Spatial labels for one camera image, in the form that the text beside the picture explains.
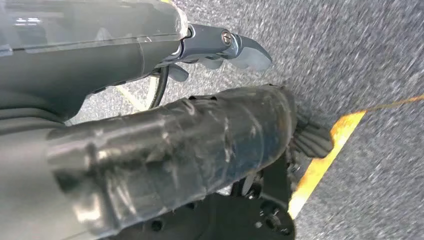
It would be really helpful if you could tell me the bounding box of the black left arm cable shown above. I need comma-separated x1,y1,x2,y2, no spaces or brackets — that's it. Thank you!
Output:
148,65,171,110

